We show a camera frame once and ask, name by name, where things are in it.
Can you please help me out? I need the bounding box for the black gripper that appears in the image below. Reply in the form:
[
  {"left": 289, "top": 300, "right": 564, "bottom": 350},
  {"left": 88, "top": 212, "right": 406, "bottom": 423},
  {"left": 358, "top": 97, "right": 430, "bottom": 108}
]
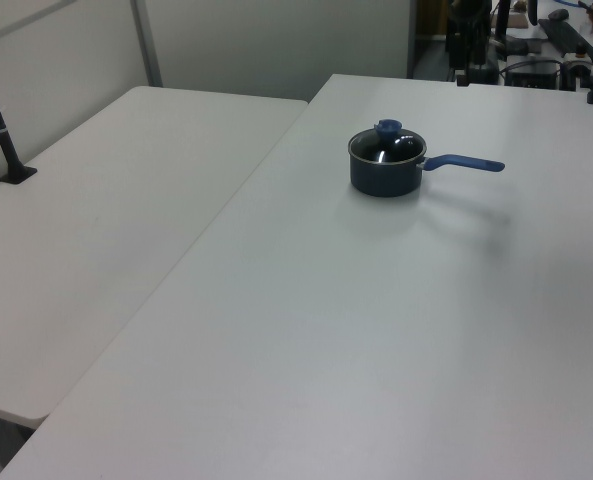
[{"left": 446, "top": 0, "right": 493, "bottom": 70}]

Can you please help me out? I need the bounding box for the glass lid with blue knob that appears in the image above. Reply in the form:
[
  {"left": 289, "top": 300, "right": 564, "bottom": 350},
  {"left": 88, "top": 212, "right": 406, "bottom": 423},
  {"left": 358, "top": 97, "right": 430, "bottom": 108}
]
[{"left": 348, "top": 118, "right": 427, "bottom": 165}]

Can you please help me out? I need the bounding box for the dark blue saucepan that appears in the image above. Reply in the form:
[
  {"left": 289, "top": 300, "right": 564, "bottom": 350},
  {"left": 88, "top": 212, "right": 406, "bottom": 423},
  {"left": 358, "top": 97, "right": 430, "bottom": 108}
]
[{"left": 347, "top": 142, "right": 506, "bottom": 198}]

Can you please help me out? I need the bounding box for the small black box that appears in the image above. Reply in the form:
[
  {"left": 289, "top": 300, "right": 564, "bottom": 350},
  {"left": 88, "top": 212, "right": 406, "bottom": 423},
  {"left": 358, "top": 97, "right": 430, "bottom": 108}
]
[{"left": 468, "top": 60, "right": 498, "bottom": 85}]

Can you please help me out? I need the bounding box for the black electronics box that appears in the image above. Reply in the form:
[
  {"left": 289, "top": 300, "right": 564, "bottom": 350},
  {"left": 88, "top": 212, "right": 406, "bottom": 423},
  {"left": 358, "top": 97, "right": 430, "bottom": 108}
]
[{"left": 504, "top": 58, "right": 563, "bottom": 90}]

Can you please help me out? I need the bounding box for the black keyboard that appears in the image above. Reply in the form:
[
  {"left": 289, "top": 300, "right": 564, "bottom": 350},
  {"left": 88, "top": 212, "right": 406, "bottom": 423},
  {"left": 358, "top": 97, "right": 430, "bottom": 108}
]
[{"left": 538, "top": 18, "right": 593, "bottom": 57}]

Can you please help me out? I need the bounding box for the white side table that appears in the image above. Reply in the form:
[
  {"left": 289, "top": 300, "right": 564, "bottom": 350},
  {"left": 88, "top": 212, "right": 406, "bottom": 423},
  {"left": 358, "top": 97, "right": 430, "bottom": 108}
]
[{"left": 0, "top": 85, "right": 311, "bottom": 422}]

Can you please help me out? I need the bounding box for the grey partition corner post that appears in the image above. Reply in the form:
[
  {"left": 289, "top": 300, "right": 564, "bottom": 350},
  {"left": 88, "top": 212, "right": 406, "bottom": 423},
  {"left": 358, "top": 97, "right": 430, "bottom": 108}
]
[{"left": 129, "top": 0, "right": 165, "bottom": 89}]

